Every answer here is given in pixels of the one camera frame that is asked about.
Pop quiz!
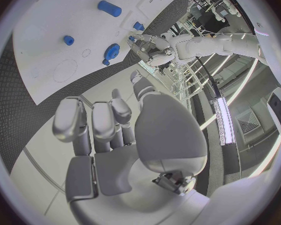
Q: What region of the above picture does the metal truss frame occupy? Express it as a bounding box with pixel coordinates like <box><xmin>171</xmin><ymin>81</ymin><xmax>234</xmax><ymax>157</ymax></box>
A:
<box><xmin>139</xmin><ymin>59</ymin><xmax>205</xmax><ymax>102</ymax></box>

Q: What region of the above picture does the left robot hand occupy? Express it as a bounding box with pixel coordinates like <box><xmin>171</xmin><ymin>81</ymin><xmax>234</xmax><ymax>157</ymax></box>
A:
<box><xmin>127</xmin><ymin>33</ymin><xmax>179</xmax><ymax>67</ymax></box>

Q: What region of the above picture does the blue gear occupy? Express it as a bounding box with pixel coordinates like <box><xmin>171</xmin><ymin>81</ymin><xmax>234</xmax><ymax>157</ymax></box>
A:
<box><xmin>103</xmin><ymin>42</ymin><xmax>122</xmax><ymax>60</ymax></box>

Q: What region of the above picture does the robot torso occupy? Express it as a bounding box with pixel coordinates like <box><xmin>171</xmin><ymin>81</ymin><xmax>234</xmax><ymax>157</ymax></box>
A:
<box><xmin>253</xmin><ymin>27</ymin><xmax>281</xmax><ymax>91</ymax></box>

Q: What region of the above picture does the blue long cylinder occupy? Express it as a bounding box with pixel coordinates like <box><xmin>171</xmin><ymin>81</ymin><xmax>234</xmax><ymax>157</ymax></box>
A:
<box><xmin>97</xmin><ymin>0</ymin><xmax>123</xmax><ymax>18</ymax></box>

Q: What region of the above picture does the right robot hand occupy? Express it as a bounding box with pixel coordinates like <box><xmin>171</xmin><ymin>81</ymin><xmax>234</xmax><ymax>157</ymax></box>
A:
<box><xmin>51</xmin><ymin>69</ymin><xmax>212</xmax><ymax>225</ymax></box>

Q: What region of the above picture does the black cable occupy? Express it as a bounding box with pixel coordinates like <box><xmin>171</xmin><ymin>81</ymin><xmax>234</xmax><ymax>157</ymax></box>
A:
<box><xmin>194</xmin><ymin>56</ymin><xmax>220</xmax><ymax>98</ymax></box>

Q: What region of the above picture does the white task board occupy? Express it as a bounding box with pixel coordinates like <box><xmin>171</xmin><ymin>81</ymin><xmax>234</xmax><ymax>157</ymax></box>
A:
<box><xmin>12</xmin><ymin>0</ymin><xmax>193</xmax><ymax>106</ymax></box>

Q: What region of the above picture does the glowing light bar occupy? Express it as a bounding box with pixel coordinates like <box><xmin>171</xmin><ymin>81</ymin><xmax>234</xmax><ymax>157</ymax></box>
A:
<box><xmin>211</xmin><ymin>96</ymin><xmax>237</xmax><ymax>146</ymax></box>

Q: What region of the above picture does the blue peg with hole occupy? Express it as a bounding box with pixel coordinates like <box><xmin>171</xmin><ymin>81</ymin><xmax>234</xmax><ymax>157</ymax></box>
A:
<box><xmin>63</xmin><ymin>35</ymin><xmax>75</xmax><ymax>46</ymax></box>

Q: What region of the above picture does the blue block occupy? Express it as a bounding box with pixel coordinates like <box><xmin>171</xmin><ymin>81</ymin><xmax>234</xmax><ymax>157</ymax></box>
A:
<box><xmin>133</xmin><ymin>21</ymin><xmax>146</xmax><ymax>32</ymax></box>

